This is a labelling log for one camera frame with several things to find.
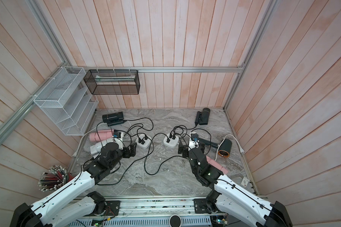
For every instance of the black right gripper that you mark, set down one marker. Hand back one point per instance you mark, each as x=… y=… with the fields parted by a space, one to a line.
x=186 y=152

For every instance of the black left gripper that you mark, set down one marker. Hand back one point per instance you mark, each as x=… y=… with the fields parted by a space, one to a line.
x=133 y=150

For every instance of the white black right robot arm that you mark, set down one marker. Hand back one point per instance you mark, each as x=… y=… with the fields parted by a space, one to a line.
x=229 y=197

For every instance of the pink hair dryer under arm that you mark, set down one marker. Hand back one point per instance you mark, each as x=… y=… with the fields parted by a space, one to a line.
x=216 y=165

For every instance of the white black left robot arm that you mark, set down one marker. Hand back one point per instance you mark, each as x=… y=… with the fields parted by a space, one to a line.
x=55 y=210

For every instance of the white square power strip right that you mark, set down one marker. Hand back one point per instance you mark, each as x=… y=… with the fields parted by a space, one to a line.
x=171 y=140

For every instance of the white square power strip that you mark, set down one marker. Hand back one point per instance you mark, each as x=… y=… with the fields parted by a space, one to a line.
x=171 y=140
x=143 y=141

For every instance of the white square power strip left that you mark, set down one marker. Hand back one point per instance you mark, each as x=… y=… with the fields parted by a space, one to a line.
x=143 y=141

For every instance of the white hair dryer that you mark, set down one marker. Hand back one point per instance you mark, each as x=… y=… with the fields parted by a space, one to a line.
x=96 y=149

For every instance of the pink folded hair dryer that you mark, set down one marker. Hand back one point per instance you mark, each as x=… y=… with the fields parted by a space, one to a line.
x=101 y=135

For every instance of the dark green folded hair dryer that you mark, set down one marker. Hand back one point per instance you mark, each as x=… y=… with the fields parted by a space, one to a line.
x=113 y=119

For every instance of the dark green dryer far right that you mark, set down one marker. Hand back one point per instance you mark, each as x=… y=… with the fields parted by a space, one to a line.
x=202 y=117

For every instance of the dark green unfolded hair dryer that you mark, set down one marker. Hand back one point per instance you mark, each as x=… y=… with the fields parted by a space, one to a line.
x=223 y=149

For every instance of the small white paper tag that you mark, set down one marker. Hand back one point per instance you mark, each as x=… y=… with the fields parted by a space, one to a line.
x=245 y=182

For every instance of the round black white knob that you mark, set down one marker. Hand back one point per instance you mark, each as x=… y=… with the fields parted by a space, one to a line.
x=175 y=221

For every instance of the red pencil cup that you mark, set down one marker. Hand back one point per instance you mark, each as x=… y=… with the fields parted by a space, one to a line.
x=56 y=177

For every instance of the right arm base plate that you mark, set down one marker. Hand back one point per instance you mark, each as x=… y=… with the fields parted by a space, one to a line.
x=207 y=205

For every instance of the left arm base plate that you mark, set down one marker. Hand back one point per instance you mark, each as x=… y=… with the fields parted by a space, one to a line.
x=101 y=206

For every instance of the black mesh wall basket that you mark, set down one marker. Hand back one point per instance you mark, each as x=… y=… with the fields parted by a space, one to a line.
x=112 y=82

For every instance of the white wire mesh shelf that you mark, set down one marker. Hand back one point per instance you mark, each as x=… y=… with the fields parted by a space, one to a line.
x=68 y=105

